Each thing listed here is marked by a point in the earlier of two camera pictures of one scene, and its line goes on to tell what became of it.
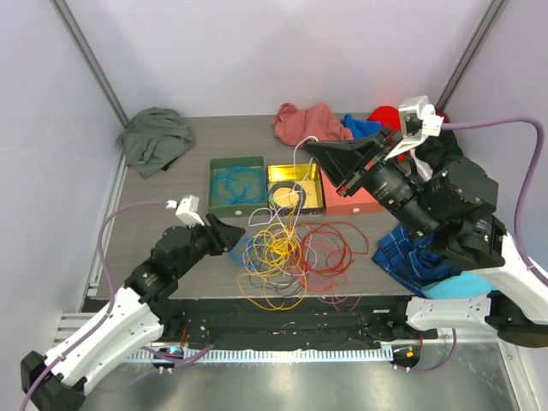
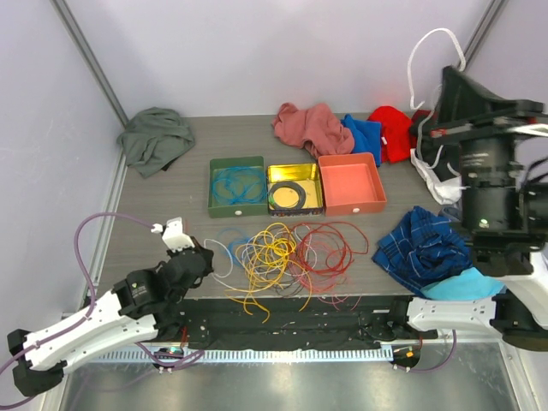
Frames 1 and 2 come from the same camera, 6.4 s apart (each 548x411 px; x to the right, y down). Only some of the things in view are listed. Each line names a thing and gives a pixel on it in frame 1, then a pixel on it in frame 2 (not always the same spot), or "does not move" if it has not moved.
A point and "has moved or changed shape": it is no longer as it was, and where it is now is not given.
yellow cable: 278,280 has moved or changed shape
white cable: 288,247 has moved or changed shape
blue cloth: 361,128 does not move
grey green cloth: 153,139 does not move
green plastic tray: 237,187 does not move
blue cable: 240,252 does not move
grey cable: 302,195 does not move
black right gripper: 343,160 -> 461,101
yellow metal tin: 294,189 does not move
